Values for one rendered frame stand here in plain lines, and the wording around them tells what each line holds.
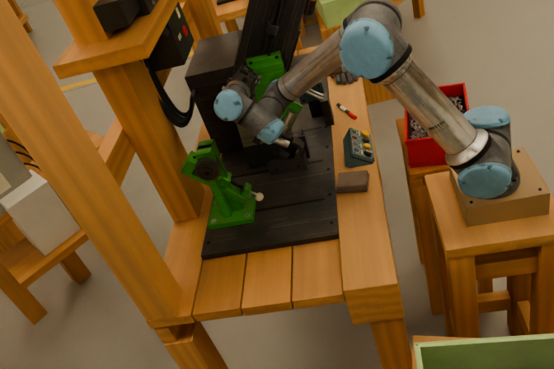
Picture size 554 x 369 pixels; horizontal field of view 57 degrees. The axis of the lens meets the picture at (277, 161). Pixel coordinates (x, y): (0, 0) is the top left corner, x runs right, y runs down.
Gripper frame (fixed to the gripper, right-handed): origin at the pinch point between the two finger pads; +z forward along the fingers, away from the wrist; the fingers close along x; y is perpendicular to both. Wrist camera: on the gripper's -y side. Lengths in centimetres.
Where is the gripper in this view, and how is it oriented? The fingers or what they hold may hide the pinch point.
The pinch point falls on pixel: (246, 81)
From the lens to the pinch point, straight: 168.1
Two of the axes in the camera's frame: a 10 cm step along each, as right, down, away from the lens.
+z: 1.2, -3.8, 9.2
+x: -8.5, -5.2, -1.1
